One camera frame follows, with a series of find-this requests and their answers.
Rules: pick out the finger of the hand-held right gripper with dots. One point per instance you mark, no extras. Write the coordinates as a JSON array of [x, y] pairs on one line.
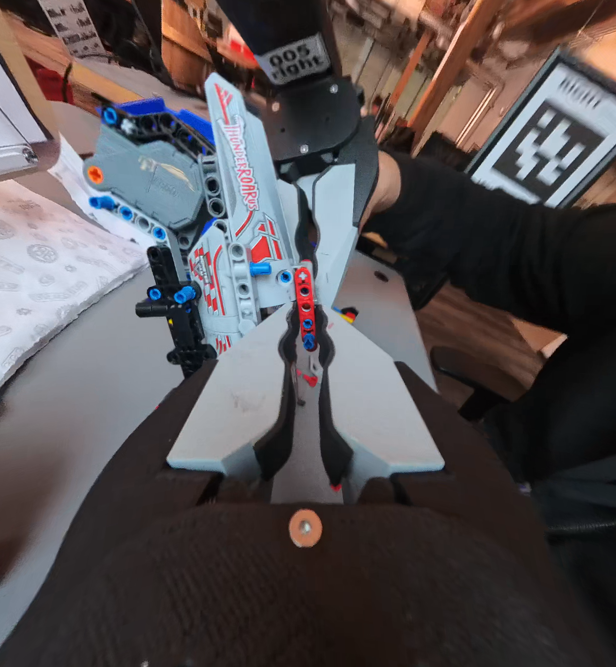
[[289, 208], [334, 224]]

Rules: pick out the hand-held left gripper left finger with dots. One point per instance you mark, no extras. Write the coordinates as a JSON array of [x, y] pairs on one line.
[[224, 411]]

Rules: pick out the printed marker sheet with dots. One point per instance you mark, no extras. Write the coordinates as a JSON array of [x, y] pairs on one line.
[[73, 31]]

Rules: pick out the short red holed brick beam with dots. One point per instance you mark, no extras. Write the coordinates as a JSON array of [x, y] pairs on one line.
[[304, 297]]

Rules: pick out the person's right forearm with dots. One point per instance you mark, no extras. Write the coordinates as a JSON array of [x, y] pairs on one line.
[[495, 245]]

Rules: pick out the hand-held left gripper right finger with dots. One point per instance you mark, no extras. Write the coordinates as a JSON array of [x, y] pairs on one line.
[[381, 411]]

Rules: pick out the black white marker board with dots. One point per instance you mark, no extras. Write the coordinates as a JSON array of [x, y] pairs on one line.
[[547, 146]]

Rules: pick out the white clip bar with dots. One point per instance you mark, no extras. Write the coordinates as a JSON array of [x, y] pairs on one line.
[[0, 159]]

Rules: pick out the grey red brick vehicle model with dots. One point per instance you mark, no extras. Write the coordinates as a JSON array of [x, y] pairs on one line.
[[151, 177]]

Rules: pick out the brown instruction board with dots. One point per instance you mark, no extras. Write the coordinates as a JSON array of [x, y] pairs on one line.
[[29, 78]]

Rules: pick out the printed white paper bag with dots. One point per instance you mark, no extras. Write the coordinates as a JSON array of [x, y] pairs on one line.
[[37, 271]]

